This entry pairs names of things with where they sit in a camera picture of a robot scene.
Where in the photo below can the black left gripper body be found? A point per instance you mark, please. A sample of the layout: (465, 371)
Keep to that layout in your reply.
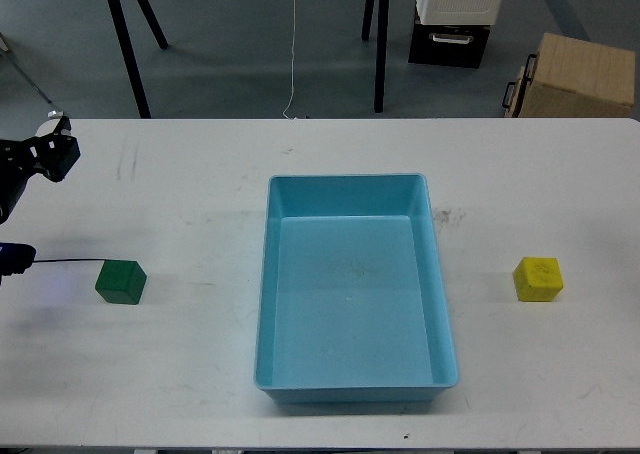
(17, 166)

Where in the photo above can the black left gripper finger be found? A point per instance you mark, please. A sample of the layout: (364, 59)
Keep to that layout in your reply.
(55, 153)

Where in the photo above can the green wooden cube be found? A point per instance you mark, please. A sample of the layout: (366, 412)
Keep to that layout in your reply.
(121, 282)

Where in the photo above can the yellow wooden cube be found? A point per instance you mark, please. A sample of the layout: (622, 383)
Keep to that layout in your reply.
(538, 279)

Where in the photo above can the light blue plastic bin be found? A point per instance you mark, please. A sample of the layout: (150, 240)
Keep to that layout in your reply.
(352, 301)

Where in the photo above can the black right table legs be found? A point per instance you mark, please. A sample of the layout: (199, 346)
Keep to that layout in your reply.
(381, 45)

